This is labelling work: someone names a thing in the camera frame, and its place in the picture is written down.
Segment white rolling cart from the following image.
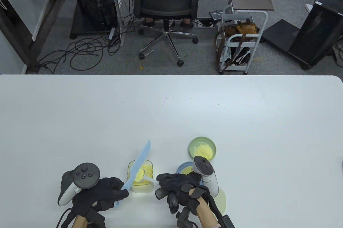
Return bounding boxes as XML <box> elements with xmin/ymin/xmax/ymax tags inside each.
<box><xmin>217</xmin><ymin>5</ymin><xmax>268</xmax><ymax>75</ymax></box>

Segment black white right controller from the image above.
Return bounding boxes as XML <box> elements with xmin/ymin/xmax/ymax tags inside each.
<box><xmin>193</xmin><ymin>156</ymin><xmax>219</xmax><ymax>197</ymax></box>

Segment white metal desk leg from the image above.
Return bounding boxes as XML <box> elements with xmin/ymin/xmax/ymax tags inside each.
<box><xmin>107</xmin><ymin>0</ymin><xmax>125</xmax><ymax>46</ymax></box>

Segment person's right hand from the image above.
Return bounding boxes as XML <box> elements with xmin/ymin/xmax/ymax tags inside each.
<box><xmin>155</xmin><ymin>173</ymin><xmax>211</xmax><ymax>214</ymax></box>

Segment black white left controller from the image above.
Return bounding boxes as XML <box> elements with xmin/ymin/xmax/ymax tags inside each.
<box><xmin>58</xmin><ymin>163</ymin><xmax>101</xmax><ymax>207</ymax></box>

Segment pale green container lid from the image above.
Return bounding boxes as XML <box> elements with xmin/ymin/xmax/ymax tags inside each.
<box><xmin>214</xmin><ymin>189</ymin><xmax>227</xmax><ymax>212</ymax></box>

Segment green round dish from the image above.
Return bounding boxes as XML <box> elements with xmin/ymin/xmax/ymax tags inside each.
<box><xmin>188</xmin><ymin>137</ymin><xmax>217</xmax><ymax>162</ymax></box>

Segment black floor cables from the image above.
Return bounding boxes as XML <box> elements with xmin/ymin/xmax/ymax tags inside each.
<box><xmin>36</xmin><ymin>36</ymin><xmax>122</xmax><ymax>74</ymax></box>

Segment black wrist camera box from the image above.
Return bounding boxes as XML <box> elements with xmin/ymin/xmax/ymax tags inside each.
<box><xmin>218</xmin><ymin>214</ymin><xmax>236</xmax><ymax>228</ymax></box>

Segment person's left forearm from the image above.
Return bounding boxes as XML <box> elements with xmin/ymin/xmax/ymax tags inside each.
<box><xmin>72</xmin><ymin>214</ymin><xmax>89</xmax><ymax>228</ymax></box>

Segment black glove cable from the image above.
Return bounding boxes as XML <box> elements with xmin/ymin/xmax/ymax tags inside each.
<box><xmin>56</xmin><ymin>208</ymin><xmax>74</xmax><ymax>228</ymax></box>

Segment light blue plastic knife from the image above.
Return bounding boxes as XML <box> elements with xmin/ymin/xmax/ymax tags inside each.
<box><xmin>114</xmin><ymin>140</ymin><xmax>151</xmax><ymax>208</ymax></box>

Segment brown leather bag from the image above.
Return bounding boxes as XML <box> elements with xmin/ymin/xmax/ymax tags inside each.
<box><xmin>224</xmin><ymin>19</ymin><xmax>260</xmax><ymax>42</ymax></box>

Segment white coffee spoon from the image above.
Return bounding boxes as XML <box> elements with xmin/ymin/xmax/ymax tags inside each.
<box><xmin>133</xmin><ymin>168</ymin><xmax>160</xmax><ymax>185</ymax></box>

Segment black white strap bag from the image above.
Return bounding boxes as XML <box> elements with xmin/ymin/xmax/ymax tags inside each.
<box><xmin>224</xmin><ymin>47</ymin><xmax>251</xmax><ymax>67</ymax></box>

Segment dark wooden desk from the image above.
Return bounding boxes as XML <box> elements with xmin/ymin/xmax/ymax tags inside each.
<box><xmin>0</xmin><ymin>0</ymin><xmax>74</xmax><ymax>74</ymax></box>

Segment blue round dish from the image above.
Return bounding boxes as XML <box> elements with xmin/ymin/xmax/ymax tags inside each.
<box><xmin>176</xmin><ymin>161</ymin><xmax>204</xmax><ymax>185</ymax></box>

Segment clear chicken bouillon container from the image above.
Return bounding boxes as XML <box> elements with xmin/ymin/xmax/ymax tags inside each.
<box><xmin>127</xmin><ymin>160</ymin><xmax>154</xmax><ymax>193</ymax></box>

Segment black flat platform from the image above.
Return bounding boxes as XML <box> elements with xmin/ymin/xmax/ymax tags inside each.
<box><xmin>260</xmin><ymin>19</ymin><xmax>300</xmax><ymax>54</ymax></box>

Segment black white controller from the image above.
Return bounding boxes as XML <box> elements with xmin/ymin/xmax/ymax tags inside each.
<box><xmin>193</xmin><ymin>156</ymin><xmax>219</xmax><ymax>197</ymax></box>
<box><xmin>58</xmin><ymin>163</ymin><xmax>101</xmax><ymax>207</ymax></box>

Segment person's left hand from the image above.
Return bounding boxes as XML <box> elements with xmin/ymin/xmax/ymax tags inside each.
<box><xmin>73</xmin><ymin>177</ymin><xmax>129</xmax><ymax>216</ymax></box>

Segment person's right forearm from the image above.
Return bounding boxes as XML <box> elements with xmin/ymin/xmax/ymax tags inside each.
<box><xmin>197</xmin><ymin>198</ymin><xmax>219</xmax><ymax>228</ymax></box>

